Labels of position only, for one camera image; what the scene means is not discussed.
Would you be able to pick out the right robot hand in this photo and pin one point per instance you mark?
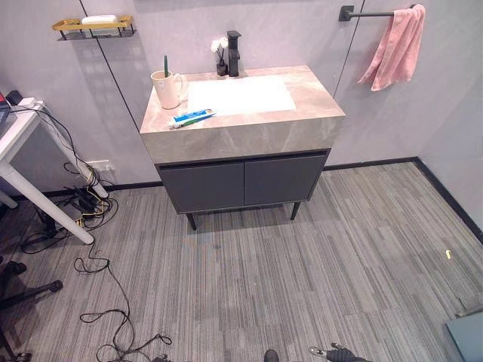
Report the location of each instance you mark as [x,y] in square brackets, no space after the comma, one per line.
[341,355]

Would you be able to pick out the marble sink counter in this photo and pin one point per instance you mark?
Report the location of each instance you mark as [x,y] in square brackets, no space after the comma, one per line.
[241,134]

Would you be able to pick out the white sink basin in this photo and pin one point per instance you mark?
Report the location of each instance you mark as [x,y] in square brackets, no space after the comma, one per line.
[241,96]

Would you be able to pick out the pink towel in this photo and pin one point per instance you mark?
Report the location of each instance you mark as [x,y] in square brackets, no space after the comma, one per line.
[398,49]

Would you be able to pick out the black towel bar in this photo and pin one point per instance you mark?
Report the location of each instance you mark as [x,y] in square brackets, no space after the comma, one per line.
[371,14]

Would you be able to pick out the dark robot foot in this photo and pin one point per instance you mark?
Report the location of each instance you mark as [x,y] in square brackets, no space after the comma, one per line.
[271,356]

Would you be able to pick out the grey blue flat panel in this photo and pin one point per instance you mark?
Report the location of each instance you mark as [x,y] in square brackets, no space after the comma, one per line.
[466,339]

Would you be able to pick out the dark grey cabinet door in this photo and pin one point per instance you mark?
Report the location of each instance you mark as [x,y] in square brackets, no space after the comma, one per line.
[203,186]
[283,179]

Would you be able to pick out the dark grey vanity cabinet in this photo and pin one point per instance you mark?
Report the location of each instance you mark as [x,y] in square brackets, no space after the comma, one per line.
[203,188]

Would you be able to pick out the blue white toothpaste tube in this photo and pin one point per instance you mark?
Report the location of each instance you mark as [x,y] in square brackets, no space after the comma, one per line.
[194,117]

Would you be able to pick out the black device on floor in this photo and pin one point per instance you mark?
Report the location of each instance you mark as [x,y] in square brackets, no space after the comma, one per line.
[86,199]

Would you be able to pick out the black reed diffuser white flowers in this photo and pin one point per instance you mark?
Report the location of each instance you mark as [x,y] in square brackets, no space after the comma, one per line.
[221,66]

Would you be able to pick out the cream ceramic mug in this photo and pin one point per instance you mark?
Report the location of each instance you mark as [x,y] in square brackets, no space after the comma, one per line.
[168,92]

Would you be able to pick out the black faucet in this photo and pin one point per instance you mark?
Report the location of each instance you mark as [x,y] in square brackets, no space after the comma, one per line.
[234,56]

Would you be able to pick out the black office chair base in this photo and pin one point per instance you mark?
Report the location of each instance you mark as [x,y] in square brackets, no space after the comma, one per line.
[22,294]

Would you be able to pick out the green toothbrush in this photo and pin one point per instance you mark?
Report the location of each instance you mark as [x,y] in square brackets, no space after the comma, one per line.
[165,65]

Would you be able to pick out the white table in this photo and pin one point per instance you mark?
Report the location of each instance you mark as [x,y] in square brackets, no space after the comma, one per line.
[22,132]

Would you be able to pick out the white power adapter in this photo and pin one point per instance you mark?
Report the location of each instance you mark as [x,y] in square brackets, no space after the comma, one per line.
[30,102]

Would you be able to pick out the small black box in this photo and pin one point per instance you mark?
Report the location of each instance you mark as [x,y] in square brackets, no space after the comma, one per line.
[15,97]

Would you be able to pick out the white wall socket strip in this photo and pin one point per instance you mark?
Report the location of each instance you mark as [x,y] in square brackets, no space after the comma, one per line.
[101,165]

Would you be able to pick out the gold wall shelf black frame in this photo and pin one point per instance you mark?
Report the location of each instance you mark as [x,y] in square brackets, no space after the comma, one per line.
[94,25]

